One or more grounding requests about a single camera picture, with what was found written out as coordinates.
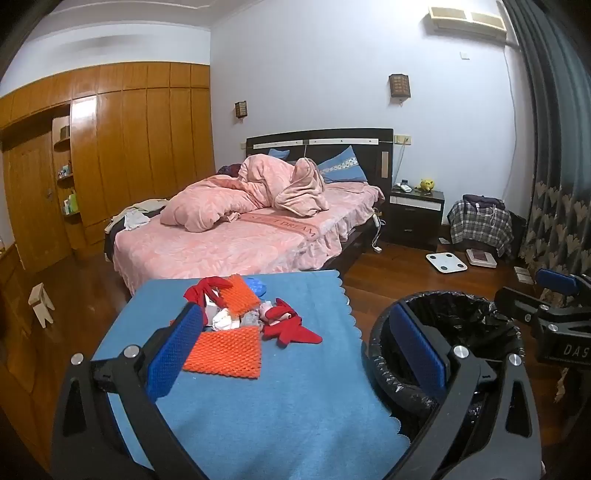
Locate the dark hoodie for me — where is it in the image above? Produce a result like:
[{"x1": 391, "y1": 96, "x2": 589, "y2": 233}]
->
[{"x1": 463, "y1": 194, "x2": 506, "y2": 212}]

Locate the bed with pink sheet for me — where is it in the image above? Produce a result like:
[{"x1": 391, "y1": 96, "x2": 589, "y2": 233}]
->
[{"x1": 104, "y1": 128, "x2": 394, "y2": 296}]

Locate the black-lined trash bin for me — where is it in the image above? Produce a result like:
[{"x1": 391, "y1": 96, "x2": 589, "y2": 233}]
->
[{"x1": 368, "y1": 291, "x2": 527, "y2": 480}]

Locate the white tissue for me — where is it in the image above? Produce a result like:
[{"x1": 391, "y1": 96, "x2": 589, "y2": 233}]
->
[{"x1": 205, "y1": 305, "x2": 243, "y2": 332}]

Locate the wooden wardrobe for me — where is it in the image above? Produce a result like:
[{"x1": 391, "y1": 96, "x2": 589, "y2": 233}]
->
[{"x1": 0, "y1": 62, "x2": 215, "y2": 273}]

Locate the dark patterned curtain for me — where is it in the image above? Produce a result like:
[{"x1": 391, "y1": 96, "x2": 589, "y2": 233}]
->
[{"x1": 503, "y1": 0, "x2": 591, "y2": 315}]

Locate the wall air conditioner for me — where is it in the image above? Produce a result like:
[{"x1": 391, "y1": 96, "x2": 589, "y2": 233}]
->
[{"x1": 427, "y1": 6, "x2": 509, "y2": 44}]

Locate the orange foam net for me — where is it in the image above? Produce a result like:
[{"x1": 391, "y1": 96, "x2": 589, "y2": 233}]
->
[
  {"x1": 183, "y1": 327, "x2": 263, "y2": 380},
  {"x1": 217, "y1": 274, "x2": 262, "y2": 317}
]

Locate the crumpled blue plastic bag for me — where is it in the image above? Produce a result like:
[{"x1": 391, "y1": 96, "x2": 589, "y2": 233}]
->
[{"x1": 243, "y1": 275, "x2": 269, "y2": 298}]

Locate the pink bathroom scale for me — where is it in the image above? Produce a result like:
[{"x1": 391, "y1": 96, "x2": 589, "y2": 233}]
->
[{"x1": 465, "y1": 248, "x2": 498, "y2": 268}]

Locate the red ribbon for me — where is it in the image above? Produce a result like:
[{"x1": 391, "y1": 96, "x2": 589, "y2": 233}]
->
[
  {"x1": 261, "y1": 299, "x2": 323, "y2": 347},
  {"x1": 185, "y1": 277, "x2": 236, "y2": 309}
]

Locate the small wooden stool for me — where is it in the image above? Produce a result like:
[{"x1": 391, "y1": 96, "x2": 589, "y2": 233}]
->
[{"x1": 28, "y1": 282, "x2": 55, "y2": 328}]

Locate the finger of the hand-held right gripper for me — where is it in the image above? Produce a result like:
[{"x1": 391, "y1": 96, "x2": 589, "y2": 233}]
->
[
  {"x1": 536, "y1": 269, "x2": 591, "y2": 308},
  {"x1": 495, "y1": 287, "x2": 561, "y2": 324}
]

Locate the dark wooden headboard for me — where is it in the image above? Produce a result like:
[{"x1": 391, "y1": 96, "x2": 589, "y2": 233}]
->
[{"x1": 246, "y1": 128, "x2": 394, "y2": 190}]

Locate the pink duvet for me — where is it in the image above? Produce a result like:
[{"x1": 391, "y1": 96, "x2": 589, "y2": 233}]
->
[{"x1": 161, "y1": 155, "x2": 329, "y2": 234}]

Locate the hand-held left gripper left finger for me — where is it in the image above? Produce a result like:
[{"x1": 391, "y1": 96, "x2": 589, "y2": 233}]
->
[{"x1": 52, "y1": 302, "x2": 206, "y2": 480}]

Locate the plaid shirt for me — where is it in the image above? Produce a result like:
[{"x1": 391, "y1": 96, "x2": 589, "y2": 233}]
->
[{"x1": 447, "y1": 199, "x2": 514, "y2": 246}]

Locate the large blue pillow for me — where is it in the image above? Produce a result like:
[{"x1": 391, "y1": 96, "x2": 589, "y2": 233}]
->
[{"x1": 316, "y1": 145, "x2": 369, "y2": 184}]

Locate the blue scalloped table cloth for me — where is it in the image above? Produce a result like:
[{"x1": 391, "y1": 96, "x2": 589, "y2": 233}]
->
[{"x1": 92, "y1": 270, "x2": 411, "y2": 480}]

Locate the large wall lamp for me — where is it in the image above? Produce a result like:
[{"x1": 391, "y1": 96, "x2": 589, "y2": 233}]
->
[{"x1": 388, "y1": 73, "x2": 411, "y2": 103}]

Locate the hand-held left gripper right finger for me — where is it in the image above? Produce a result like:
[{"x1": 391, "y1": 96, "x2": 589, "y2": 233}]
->
[{"x1": 388, "y1": 305, "x2": 544, "y2": 480}]

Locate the white bathroom scale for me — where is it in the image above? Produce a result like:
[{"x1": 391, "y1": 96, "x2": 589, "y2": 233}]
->
[{"x1": 426, "y1": 251, "x2": 468, "y2": 274}]

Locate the pale clothes pile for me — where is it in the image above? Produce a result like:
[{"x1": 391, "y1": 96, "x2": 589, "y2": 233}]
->
[{"x1": 105, "y1": 198, "x2": 169, "y2": 232}]

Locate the dark nightstand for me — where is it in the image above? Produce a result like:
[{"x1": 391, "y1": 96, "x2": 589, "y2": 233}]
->
[{"x1": 385, "y1": 186, "x2": 445, "y2": 250}]

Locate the white power strip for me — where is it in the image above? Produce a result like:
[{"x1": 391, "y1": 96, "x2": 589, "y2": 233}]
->
[{"x1": 370, "y1": 210, "x2": 385, "y2": 253}]

